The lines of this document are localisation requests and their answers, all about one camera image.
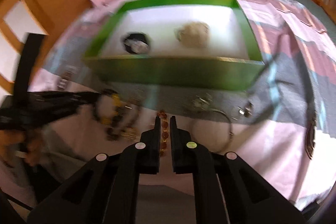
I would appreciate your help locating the silver bangle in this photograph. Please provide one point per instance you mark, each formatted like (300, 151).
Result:
(214, 135)

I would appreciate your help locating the wooden wardrobe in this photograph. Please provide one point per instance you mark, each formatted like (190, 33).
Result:
(44, 3)

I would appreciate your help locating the person left hand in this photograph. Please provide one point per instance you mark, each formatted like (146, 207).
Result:
(29, 143)

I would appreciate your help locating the white leather strap watch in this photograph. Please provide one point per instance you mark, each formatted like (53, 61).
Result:
(193, 35)

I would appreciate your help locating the black leather strap watch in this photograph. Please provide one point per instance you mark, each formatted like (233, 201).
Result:
(136, 43)

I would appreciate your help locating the green cardboard box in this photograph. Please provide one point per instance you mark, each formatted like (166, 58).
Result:
(231, 61)

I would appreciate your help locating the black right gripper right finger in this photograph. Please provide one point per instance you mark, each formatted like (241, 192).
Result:
(189, 157)

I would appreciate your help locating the jade silver pendant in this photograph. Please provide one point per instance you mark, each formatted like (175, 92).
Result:
(201, 103)

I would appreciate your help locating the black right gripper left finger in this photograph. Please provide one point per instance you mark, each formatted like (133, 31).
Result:
(139, 158)

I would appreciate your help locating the patterned bed sheet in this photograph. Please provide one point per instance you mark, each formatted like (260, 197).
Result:
(284, 125)

